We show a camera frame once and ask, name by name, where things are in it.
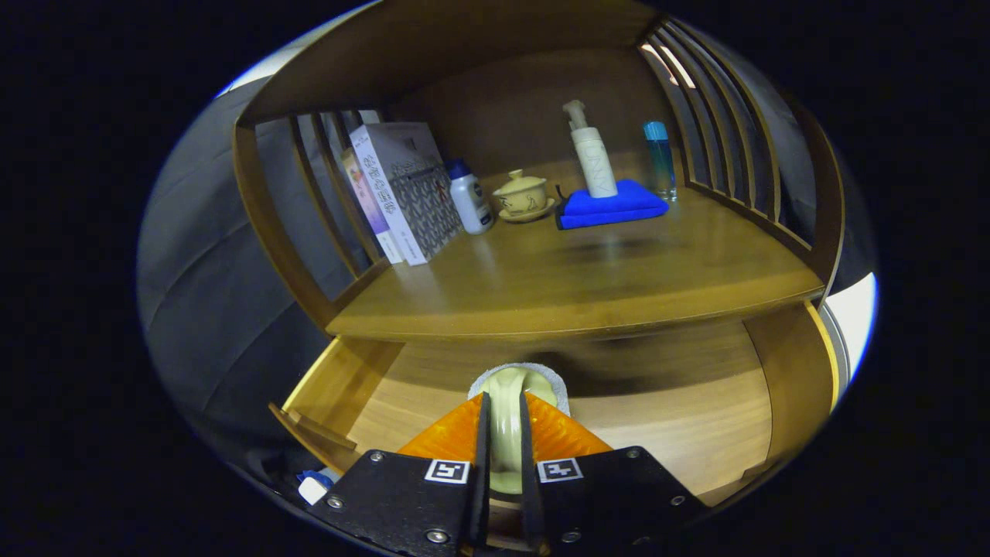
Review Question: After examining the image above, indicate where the white pump bottle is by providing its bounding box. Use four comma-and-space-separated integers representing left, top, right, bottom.
562, 100, 619, 199

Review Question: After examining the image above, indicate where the thick white book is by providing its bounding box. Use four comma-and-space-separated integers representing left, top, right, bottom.
348, 121, 463, 266

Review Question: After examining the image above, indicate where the blue white object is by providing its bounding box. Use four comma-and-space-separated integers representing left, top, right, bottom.
298, 470, 339, 506

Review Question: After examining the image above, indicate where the white bottle with blue cap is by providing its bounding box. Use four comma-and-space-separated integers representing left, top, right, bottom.
445, 159, 496, 235

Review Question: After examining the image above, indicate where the yellow lidded teacup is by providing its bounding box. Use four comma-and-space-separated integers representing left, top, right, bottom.
492, 169, 556, 224

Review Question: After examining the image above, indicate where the thin purple book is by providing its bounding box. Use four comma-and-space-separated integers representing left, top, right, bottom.
341, 147, 405, 265

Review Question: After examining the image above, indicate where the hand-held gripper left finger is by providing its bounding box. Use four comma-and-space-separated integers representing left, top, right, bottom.
306, 392, 490, 557

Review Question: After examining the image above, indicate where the brown wooden cabinet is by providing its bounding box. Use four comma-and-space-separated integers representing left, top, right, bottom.
232, 0, 845, 341

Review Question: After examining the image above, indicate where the wooden countertop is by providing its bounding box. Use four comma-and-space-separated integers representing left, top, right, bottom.
325, 186, 824, 341

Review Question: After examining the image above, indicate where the clear blue bottle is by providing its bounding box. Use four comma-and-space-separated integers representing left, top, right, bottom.
643, 121, 678, 203

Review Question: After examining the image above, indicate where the white grey drawer unit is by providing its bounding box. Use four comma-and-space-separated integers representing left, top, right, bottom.
820, 271, 879, 388

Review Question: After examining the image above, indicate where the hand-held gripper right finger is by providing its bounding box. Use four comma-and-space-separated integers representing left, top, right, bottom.
518, 392, 708, 557

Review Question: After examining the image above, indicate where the blue folded cloth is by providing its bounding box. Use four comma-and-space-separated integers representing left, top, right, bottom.
555, 179, 671, 231

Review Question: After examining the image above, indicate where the wooden drawer with black knob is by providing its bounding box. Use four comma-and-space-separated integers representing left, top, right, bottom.
268, 302, 840, 507

